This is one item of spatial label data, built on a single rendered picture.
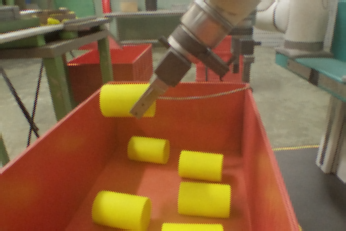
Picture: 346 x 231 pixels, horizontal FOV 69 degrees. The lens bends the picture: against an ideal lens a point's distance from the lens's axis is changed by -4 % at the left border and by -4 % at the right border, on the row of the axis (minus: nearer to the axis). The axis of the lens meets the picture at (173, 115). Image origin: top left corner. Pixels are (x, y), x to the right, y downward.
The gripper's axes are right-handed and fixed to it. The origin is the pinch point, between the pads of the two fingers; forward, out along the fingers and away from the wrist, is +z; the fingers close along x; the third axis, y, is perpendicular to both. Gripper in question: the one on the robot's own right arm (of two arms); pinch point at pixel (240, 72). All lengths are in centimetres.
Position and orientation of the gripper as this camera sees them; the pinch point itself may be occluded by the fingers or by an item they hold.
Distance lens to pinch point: 104.3
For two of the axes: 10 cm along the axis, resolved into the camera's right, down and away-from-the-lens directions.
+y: 10.0, -0.6, 0.5
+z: 0.4, 9.1, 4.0
